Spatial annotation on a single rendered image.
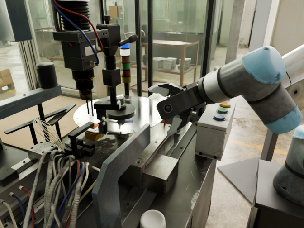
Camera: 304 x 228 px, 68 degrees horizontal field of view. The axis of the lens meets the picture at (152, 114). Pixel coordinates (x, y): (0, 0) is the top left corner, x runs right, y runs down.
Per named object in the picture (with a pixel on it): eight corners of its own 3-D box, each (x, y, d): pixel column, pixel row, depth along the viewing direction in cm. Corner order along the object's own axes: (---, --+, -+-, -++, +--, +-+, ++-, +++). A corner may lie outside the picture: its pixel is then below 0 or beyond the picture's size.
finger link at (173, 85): (161, 94, 65) (184, 103, 60) (157, 96, 64) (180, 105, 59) (162, 78, 63) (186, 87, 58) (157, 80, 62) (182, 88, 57)
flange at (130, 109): (138, 116, 79) (138, 109, 78) (106, 119, 76) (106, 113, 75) (132, 104, 88) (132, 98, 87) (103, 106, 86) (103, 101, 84)
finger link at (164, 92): (159, 86, 71) (182, 94, 65) (145, 91, 67) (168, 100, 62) (159, 77, 70) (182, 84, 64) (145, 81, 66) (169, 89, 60)
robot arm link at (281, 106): (287, 102, 56) (264, 68, 53) (313, 122, 46) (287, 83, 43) (259, 119, 58) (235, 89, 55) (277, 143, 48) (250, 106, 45)
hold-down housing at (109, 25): (113, 82, 73) (108, 15, 65) (124, 84, 70) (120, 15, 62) (100, 86, 69) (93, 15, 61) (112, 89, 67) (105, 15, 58)
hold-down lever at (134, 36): (121, 42, 71) (121, 33, 70) (139, 43, 68) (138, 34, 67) (106, 45, 64) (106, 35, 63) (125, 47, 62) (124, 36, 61)
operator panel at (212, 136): (209, 125, 115) (212, 98, 109) (231, 130, 111) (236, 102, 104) (194, 154, 92) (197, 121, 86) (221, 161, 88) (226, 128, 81)
